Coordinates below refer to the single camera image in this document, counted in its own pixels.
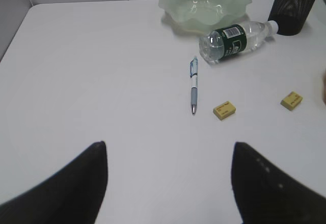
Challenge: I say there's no yellow eraser middle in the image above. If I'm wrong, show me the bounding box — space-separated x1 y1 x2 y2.
281 91 303 111

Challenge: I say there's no clear water bottle green label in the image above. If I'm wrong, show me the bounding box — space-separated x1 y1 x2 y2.
199 20 279 62

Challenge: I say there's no black mesh pen holder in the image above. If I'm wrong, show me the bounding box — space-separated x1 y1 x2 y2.
268 0 315 36

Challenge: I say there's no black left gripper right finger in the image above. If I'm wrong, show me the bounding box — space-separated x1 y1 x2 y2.
231 142 325 223

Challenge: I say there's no pale green wavy glass plate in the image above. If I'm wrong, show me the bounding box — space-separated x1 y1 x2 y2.
158 0 252 33

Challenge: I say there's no yellow eraser left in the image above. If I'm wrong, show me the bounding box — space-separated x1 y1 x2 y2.
213 101 236 120

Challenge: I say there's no yellow eraser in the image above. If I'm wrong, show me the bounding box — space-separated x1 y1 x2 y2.
213 101 236 120
281 91 303 111

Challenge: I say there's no yellow mango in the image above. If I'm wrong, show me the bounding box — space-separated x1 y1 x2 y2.
322 70 326 105

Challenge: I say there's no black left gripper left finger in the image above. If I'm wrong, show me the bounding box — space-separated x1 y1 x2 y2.
1 141 108 223

